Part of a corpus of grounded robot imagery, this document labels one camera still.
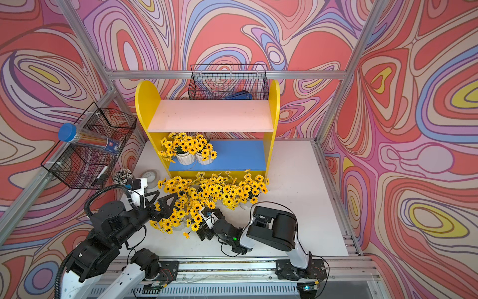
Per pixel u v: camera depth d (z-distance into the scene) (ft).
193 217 2.39
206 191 2.64
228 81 3.04
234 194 2.64
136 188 1.76
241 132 4.00
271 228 1.68
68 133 2.03
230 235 2.17
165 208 1.82
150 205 1.75
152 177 3.33
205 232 2.43
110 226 1.46
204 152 2.62
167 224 2.41
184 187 2.66
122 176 2.63
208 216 2.36
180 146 2.64
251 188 2.64
